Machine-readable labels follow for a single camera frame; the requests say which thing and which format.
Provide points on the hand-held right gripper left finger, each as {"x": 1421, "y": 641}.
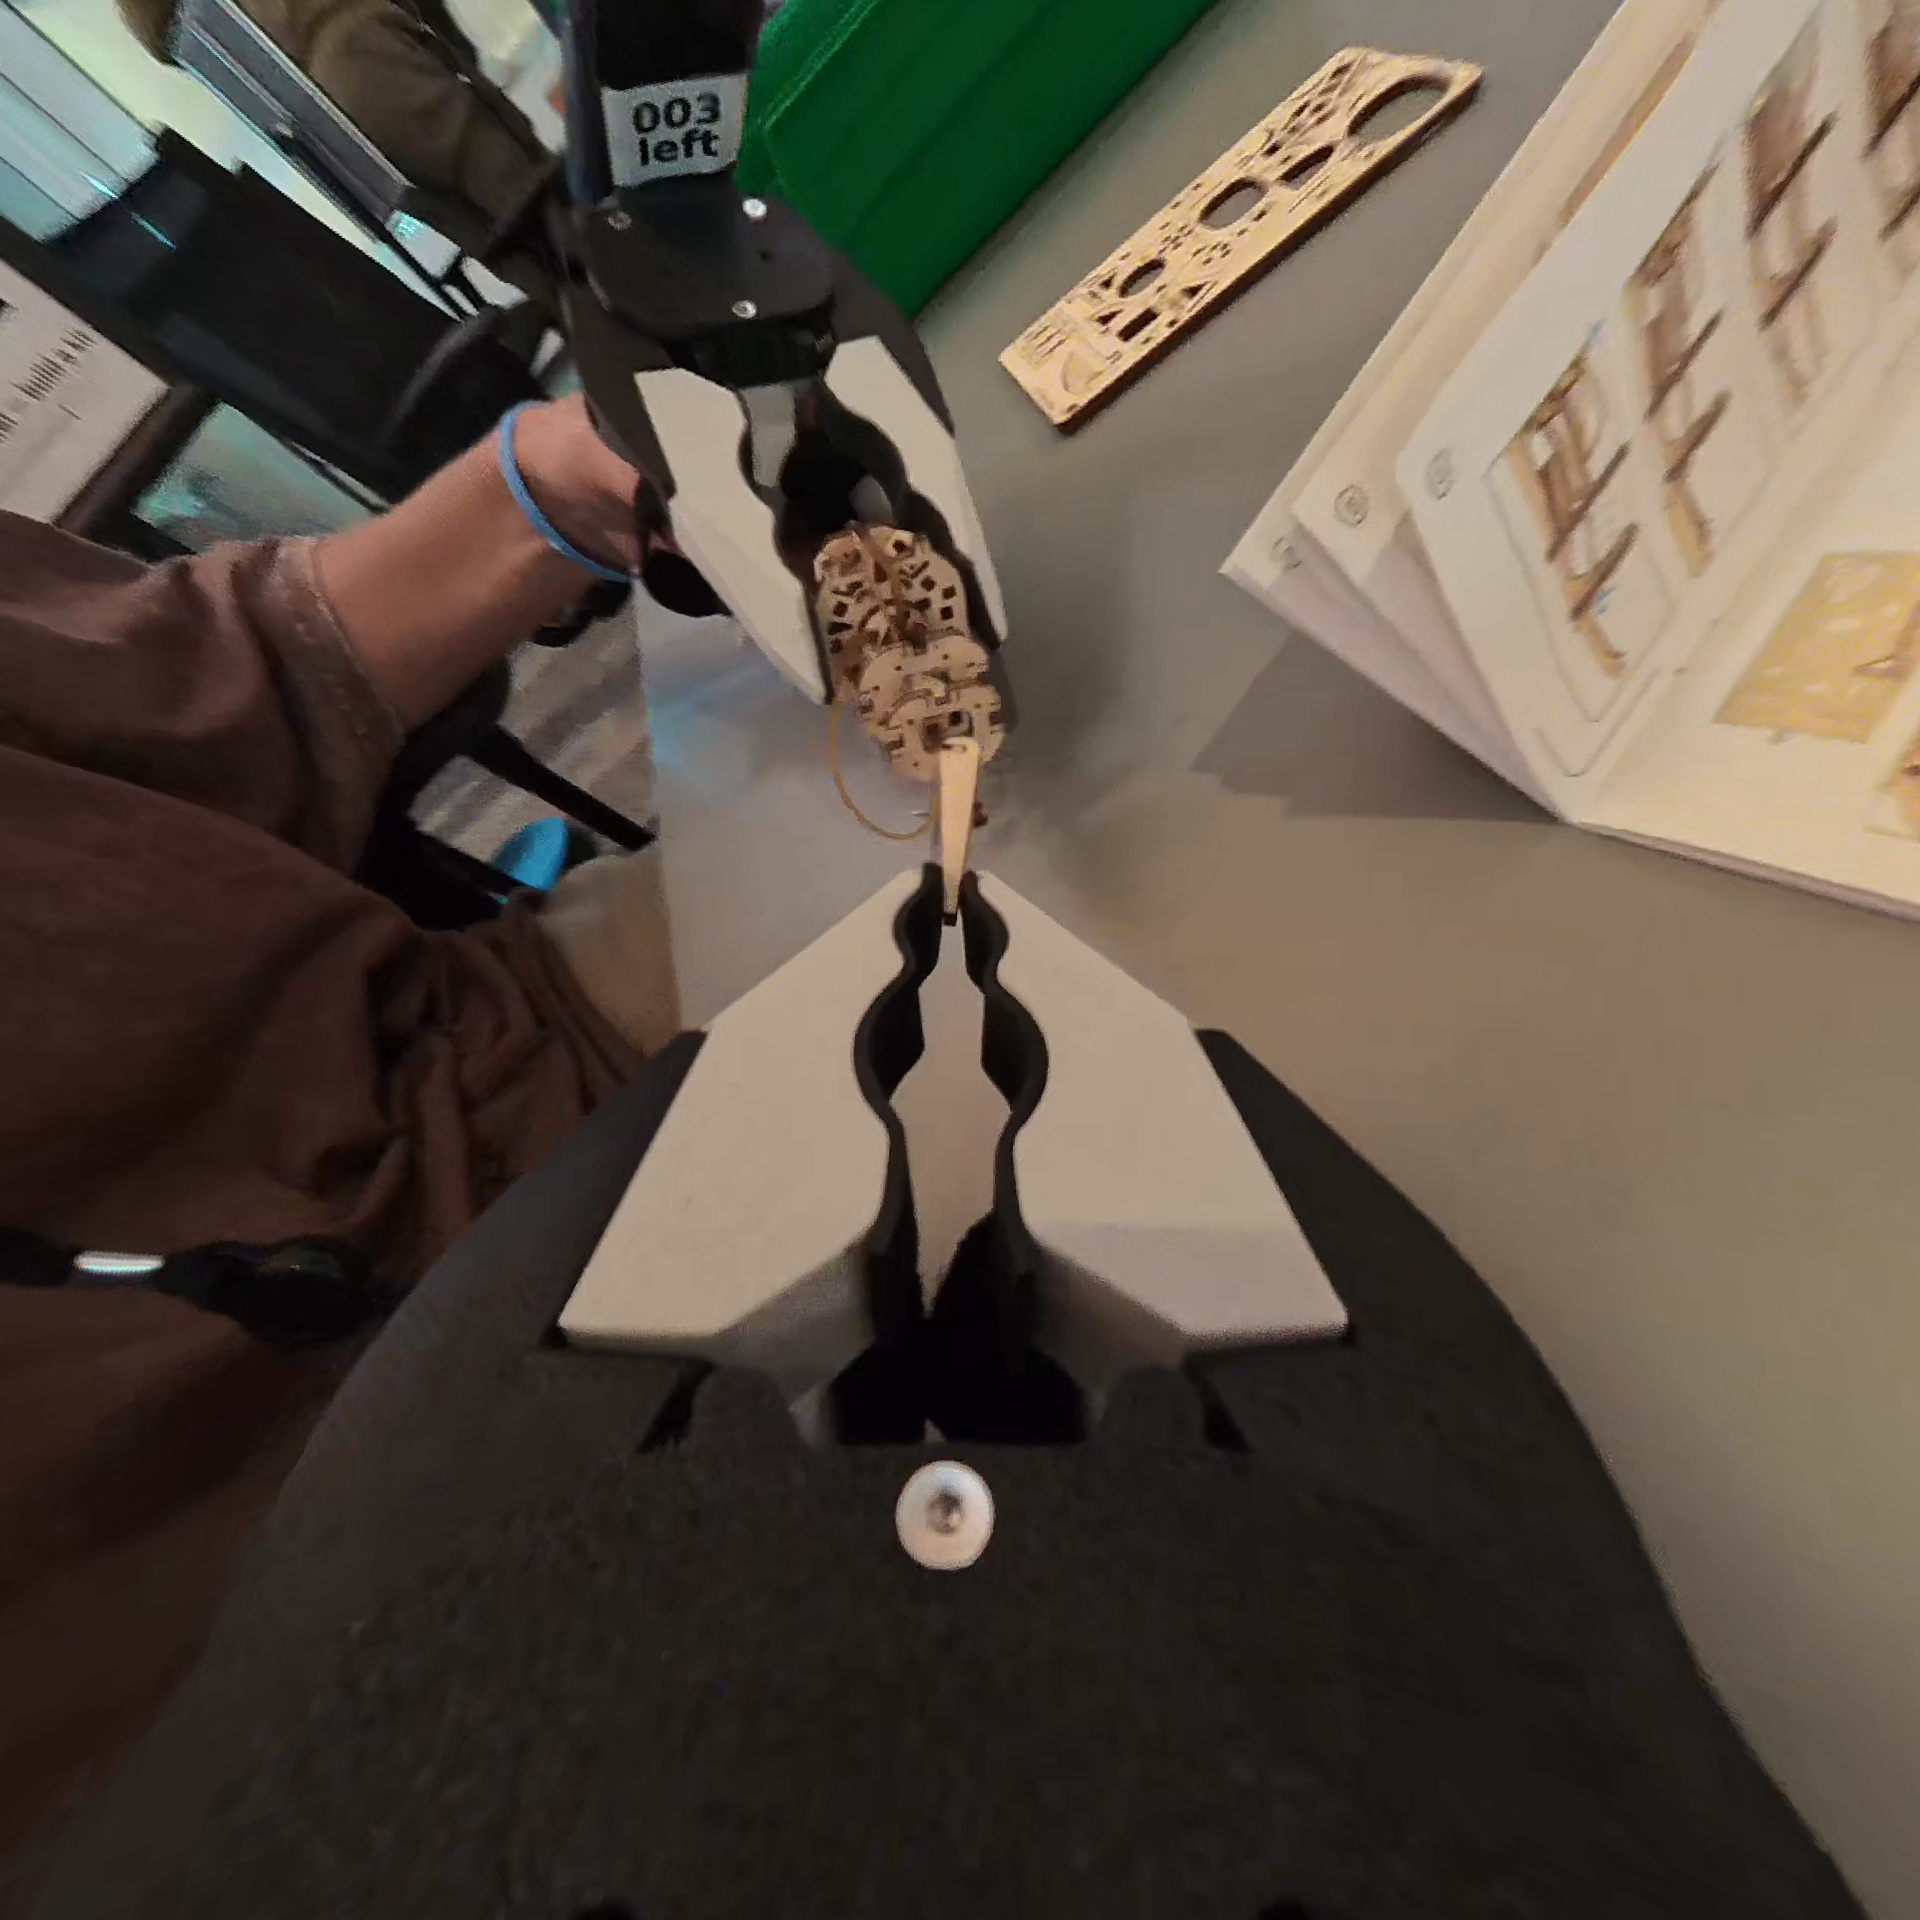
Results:
{"x": 733, "y": 1201}

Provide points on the wooden model assembly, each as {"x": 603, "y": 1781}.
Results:
{"x": 901, "y": 684}

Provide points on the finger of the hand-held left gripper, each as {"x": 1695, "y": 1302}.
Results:
{"x": 929, "y": 466}
{"x": 706, "y": 481}

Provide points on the person's left forearm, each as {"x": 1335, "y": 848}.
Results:
{"x": 436, "y": 586}

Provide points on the person's left hand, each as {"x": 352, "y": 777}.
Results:
{"x": 585, "y": 481}

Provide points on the instruction booklet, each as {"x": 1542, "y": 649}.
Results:
{"x": 1500, "y": 705}

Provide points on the white printed sheet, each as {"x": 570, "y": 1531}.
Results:
{"x": 59, "y": 391}

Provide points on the pointed wooden stick part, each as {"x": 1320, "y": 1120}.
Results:
{"x": 960, "y": 819}

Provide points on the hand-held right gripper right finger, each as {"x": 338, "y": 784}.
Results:
{"x": 1169, "y": 1186}

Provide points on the green plastic bin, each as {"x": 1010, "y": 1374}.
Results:
{"x": 929, "y": 133}

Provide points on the blue wristband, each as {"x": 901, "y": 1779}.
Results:
{"x": 510, "y": 473}

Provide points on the laser-cut wooden parts sheet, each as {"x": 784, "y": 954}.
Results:
{"x": 1049, "y": 367}

